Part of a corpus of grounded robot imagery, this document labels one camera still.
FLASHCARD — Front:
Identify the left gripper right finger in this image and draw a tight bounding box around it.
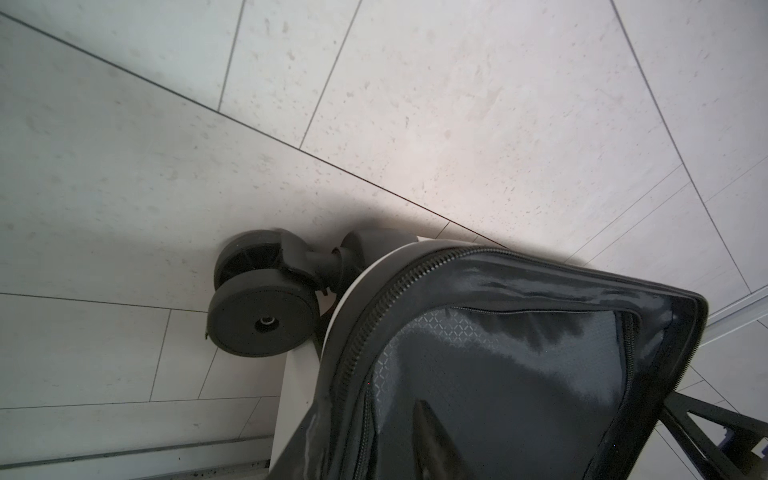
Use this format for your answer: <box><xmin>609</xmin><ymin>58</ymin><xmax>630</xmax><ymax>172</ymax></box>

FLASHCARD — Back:
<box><xmin>660</xmin><ymin>392</ymin><xmax>767</xmax><ymax>480</ymax></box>

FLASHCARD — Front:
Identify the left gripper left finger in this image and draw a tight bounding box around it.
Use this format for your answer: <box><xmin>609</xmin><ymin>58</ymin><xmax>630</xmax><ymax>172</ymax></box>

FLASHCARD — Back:
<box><xmin>412</xmin><ymin>399</ymin><xmax>473</xmax><ymax>480</ymax></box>

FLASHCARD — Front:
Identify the black suitcase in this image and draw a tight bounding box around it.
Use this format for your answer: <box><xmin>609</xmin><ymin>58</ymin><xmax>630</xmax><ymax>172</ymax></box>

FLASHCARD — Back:
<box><xmin>206</xmin><ymin>229</ymin><xmax>709</xmax><ymax>479</ymax></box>

